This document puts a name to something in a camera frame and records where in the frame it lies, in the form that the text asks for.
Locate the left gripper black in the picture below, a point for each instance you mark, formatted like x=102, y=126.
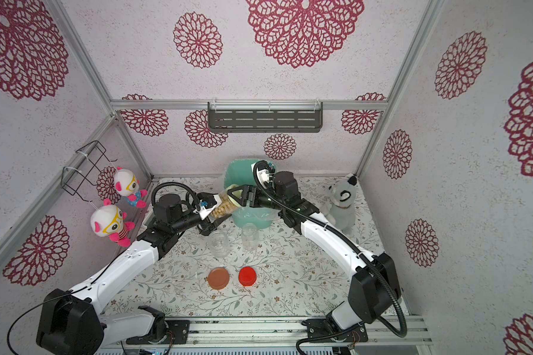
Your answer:
x=208, y=224

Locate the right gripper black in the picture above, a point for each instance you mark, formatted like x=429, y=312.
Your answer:
x=251, y=196

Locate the green lid peanut jar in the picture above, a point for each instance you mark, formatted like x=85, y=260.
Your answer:
x=226, y=206

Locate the glass peanut jar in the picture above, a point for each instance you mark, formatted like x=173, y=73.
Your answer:
x=218, y=244

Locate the red lid peanut jar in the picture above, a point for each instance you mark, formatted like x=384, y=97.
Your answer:
x=250, y=237

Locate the brown jar lid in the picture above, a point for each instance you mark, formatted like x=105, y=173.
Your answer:
x=218, y=278

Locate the red jar lid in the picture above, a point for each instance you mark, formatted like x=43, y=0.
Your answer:
x=247, y=276

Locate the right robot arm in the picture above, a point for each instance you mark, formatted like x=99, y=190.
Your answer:
x=374, y=290

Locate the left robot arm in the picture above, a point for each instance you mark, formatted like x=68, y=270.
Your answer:
x=71, y=322

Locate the green trash bin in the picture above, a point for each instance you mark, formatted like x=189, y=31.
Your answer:
x=240, y=172

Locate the plush toy blue dotted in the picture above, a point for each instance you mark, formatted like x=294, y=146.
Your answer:
x=128, y=186

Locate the grey husky plush toy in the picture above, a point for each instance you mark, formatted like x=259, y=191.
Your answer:
x=340, y=210

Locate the plush toy red striped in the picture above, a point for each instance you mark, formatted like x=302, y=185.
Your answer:
x=110, y=221

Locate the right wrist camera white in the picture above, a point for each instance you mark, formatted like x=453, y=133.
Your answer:
x=263, y=172

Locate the dark grey wall shelf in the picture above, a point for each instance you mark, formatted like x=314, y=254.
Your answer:
x=268, y=118

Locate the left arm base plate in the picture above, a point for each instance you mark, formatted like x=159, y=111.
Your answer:
x=173, y=331

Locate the black wire wall rack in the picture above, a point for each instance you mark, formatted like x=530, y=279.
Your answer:
x=89, y=158

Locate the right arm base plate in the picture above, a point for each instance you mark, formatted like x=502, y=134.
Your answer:
x=325, y=331

